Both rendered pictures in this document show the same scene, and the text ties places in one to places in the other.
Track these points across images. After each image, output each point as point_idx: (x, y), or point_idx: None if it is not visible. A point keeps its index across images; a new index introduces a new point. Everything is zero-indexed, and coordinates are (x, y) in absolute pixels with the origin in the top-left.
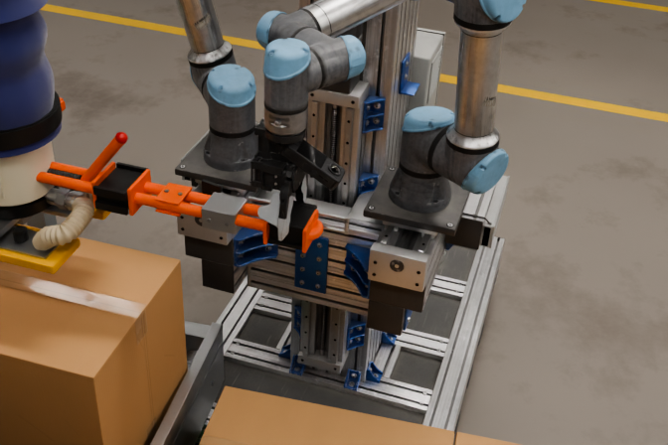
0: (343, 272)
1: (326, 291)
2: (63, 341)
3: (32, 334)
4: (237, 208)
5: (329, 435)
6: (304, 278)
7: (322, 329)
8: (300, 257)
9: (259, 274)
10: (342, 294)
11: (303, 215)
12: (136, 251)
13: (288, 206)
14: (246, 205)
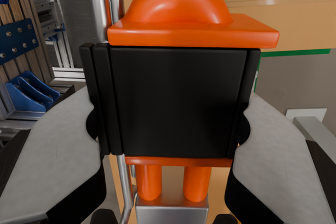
0: (4, 5)
1: (28, 17)
2: (218, 170)
3: (216, 184)
4: (179, 213)
5: None
6: (30, 40)
7: (39, 17)
8: (17, 51)
9: (45, 74)
10: (22, 2)
11: (167, 76)
12: (113, 166)
13: (316, 185)
14: (151, 198)
